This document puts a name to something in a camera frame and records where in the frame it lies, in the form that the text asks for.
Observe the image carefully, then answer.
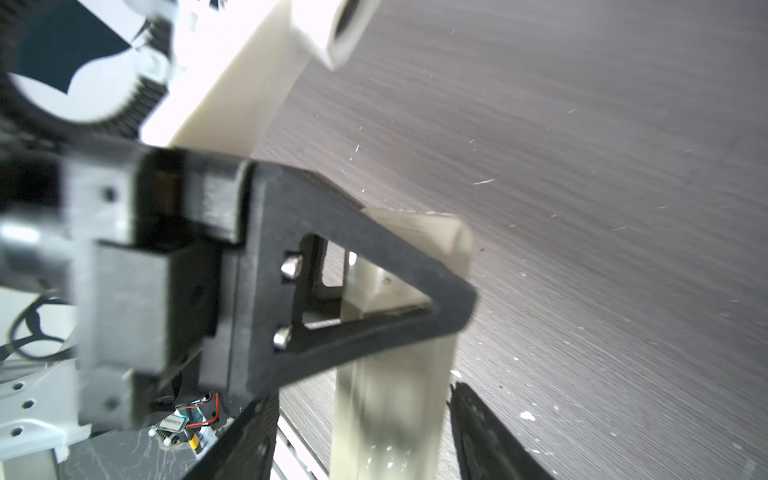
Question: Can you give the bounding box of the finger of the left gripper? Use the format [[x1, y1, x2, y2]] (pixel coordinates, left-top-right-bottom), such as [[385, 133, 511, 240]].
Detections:
[[199, 162, 477, 400]]

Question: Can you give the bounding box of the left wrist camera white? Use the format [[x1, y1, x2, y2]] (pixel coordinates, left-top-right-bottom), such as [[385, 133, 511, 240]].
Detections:
[[132, 1, 379, 156]]

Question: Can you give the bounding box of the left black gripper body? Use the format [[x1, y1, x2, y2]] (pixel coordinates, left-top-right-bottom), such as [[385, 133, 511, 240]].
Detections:
[[1, 140, 252, 429]]

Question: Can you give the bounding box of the small green circuit board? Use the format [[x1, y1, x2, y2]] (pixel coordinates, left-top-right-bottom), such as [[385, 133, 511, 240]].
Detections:
[[147, 392, 234, 457]]

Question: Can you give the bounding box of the black corrugated cable conduit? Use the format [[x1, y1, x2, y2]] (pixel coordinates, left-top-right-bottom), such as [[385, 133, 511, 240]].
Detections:
[[0, 0, 175, 145]]

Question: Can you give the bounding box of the white remote control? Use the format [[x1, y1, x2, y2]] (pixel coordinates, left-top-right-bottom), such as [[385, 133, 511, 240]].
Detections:
[[329, 207, 474, 479]]

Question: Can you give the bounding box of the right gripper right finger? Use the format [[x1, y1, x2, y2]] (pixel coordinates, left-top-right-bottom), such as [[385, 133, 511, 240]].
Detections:
[[448, 382, 553, 480]]

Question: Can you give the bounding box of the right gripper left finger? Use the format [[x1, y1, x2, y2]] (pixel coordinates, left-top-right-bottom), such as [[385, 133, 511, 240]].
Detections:
[[183, 394, 280, 480]]

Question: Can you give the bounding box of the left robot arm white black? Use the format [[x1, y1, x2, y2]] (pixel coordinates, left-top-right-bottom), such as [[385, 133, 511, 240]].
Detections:
[[1, 137, 477, 479]]

